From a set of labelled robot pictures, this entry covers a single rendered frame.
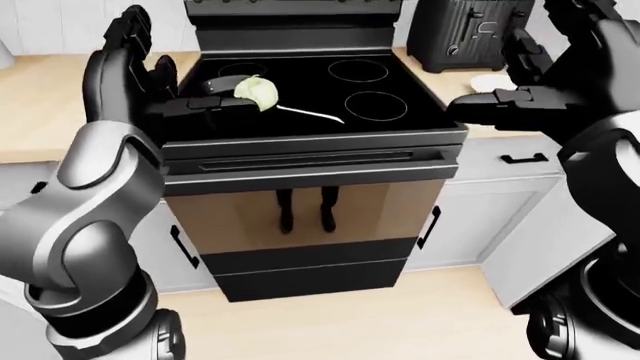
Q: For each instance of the black toaster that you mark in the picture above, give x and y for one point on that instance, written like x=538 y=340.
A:
x=462 y=35

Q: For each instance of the black electric stove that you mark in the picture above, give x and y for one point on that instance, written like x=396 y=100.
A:
x=310 y=150

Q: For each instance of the pale green cabbage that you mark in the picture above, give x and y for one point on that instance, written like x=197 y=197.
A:
x=256 y=92

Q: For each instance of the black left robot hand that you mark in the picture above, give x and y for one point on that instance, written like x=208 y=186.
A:
x=107 y=84

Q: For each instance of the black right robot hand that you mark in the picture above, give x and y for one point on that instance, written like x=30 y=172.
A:
x=575 y=90

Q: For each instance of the white plate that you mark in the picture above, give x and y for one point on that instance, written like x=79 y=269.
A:
x=490 y=83

